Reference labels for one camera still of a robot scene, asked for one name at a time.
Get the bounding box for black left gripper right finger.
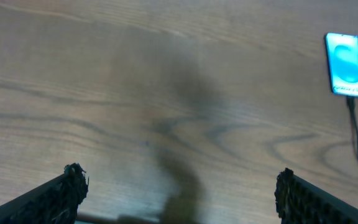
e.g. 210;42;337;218
274;168;358;224

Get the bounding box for blue Galaxy smartphone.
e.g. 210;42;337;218
324;32;358;98

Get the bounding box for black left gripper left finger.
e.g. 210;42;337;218
0;163;89;224

